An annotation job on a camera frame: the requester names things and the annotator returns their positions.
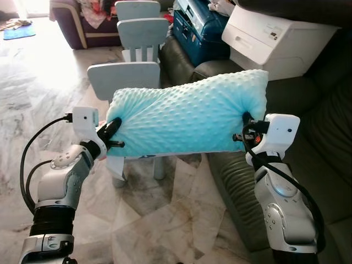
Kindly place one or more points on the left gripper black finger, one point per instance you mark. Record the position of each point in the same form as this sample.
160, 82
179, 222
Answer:
111, 127

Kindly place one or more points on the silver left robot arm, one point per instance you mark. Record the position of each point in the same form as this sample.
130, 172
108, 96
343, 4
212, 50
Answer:
60, 187

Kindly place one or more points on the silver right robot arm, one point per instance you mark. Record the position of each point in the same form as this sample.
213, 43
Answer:
286, 214

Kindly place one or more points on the green leather sofa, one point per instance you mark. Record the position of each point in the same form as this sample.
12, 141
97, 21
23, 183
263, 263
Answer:
330, 181

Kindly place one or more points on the purple sofa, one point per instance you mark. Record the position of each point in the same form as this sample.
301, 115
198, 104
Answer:
69, 27

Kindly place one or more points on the white printer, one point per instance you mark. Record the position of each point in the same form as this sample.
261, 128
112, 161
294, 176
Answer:
275, 44

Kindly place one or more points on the blue plastic case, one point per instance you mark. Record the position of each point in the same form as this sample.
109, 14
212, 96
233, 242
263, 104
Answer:
198, 33

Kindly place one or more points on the white crumpled cloth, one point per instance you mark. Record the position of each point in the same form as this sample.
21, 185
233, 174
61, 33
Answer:
223, 5

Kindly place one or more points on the pile of mixed clothes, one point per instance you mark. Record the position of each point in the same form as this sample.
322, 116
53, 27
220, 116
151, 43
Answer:
98, 12

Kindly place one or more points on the blue floor mat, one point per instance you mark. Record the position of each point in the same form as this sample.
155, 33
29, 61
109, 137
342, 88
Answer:
19, 33

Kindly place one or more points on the beige crumpled cloth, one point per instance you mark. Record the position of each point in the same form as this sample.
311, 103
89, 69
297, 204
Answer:
15, 23

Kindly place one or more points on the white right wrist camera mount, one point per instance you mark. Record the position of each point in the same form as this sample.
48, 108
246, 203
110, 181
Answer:
278, 137

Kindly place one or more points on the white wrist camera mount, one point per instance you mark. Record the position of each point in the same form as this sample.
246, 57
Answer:
278, 137
85, 124

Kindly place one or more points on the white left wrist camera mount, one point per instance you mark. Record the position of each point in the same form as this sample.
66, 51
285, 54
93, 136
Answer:
85, 124

